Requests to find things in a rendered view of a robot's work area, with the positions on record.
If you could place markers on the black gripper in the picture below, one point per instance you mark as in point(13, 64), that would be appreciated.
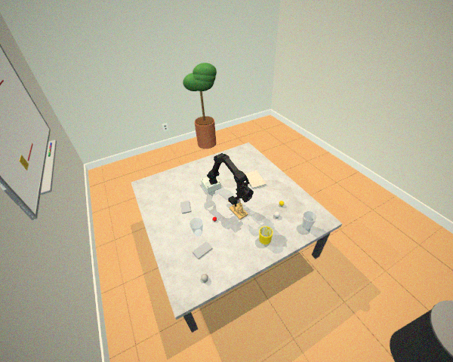
point(233, 200)

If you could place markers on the yellow cup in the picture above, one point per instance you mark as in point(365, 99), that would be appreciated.
point(265, 235)

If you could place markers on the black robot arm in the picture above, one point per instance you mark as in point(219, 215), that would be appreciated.
point(239, 176)

